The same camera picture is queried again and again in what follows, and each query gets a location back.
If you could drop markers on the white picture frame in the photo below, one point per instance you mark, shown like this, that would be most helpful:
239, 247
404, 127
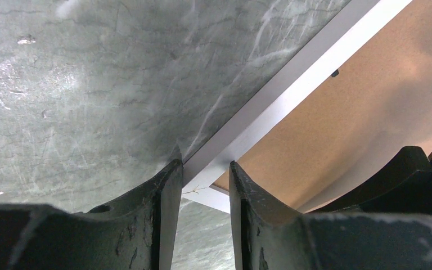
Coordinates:
333, 45

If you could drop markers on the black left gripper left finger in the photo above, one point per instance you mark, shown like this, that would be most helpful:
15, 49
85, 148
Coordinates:
136, 230

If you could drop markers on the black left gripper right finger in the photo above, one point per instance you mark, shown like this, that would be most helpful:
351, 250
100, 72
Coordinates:
267, 234

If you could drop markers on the brown frame backing board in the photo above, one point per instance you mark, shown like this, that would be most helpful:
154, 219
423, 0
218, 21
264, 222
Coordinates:
353, 124

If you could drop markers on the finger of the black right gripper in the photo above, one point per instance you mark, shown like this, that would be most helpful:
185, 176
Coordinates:
403, 185

